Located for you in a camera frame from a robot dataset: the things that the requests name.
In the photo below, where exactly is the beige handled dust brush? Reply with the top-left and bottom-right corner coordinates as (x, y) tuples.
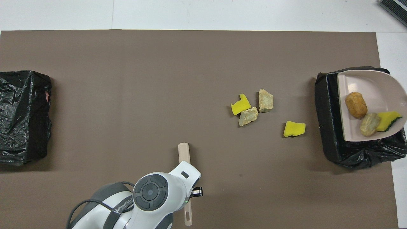
(178, 142), (193, 226)

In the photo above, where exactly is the pale grey-faced foam chunk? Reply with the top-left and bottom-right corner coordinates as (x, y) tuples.
(238, 107), (259, 127)

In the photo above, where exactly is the notched yellow sponge piece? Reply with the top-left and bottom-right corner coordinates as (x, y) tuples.
(231, 94), (252, 116)

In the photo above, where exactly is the tan layered foam chunk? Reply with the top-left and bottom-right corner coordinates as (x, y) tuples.
(258, 89), (274, 113)

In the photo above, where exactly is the plain yellow sponge piece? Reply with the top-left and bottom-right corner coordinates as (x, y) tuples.
(283, 121), (306, 138)

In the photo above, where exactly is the orange-brown foam lump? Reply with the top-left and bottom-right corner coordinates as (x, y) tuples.
(345, 92), (368, 119)

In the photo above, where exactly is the pale rounded foam chunk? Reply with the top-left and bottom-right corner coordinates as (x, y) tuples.
(360, 113), (381, 137)

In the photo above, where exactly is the beige plastic dustpan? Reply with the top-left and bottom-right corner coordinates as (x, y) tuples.
(337, 70), (407, 142)

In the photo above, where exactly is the green and yellow sponge piece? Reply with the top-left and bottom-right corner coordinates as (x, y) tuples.
(376, 111), (403, 132)

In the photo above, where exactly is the black bag-lined trash bin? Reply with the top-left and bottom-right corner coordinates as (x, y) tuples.
(315, 66), (407, 169)

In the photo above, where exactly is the black bin with pink mark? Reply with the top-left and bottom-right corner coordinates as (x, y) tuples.
(0, 70), (52, 166)

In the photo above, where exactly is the brown paper table mat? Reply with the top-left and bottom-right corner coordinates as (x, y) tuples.
(0, 30), (398, 229)

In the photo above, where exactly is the dark ribbed panel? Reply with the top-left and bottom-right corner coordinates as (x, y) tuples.
(379, 0), (407, 27)

